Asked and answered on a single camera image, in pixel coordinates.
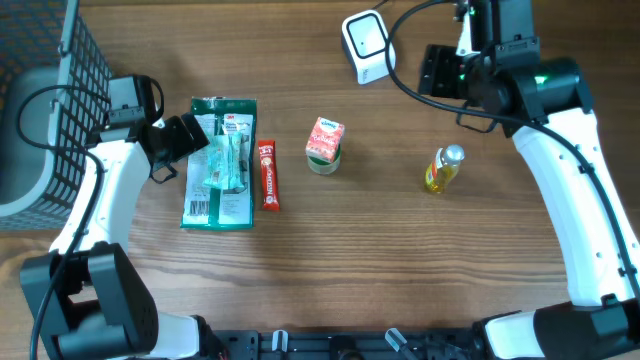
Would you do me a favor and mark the teal snack bar wrapper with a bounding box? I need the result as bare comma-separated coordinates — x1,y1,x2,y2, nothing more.
202,132,246,192

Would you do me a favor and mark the green 3M sponge package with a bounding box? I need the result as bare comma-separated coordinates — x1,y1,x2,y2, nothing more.
181,97,257,230

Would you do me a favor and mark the yellow oil bottle silver cap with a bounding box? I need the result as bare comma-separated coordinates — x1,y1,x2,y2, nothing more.
424,144,465,193

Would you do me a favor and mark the red Nescafe coffee stick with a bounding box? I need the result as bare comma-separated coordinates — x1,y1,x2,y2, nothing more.
258,140,280,212

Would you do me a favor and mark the red white juice carton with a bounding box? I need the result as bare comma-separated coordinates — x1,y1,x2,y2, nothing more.
305,117,345,163

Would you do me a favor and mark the green lid round container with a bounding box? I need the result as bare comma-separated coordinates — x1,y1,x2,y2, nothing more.
307,147,342,175

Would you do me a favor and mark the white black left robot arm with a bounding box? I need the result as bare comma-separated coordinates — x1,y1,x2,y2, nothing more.
20,113,208,359

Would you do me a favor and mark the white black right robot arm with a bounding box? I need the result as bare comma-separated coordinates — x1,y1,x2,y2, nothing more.
418,45,639,359

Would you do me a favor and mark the white barcode scanner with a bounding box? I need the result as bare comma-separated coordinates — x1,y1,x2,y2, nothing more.
341,9,396,85

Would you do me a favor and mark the grey plastic mesh basket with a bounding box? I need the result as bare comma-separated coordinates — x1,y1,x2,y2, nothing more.
1,0,112,231

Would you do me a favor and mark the black right camera cable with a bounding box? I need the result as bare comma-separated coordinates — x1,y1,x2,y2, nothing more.
383,0,640,301

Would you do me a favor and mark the black camera cable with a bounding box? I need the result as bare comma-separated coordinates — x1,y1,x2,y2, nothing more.
383,0,640,301
14,84,112,360

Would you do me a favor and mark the black left camera cable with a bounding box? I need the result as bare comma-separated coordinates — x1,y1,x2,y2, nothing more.
14,84,112,360

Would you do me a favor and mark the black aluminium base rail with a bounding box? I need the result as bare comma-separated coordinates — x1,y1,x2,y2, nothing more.
206,328,486,360

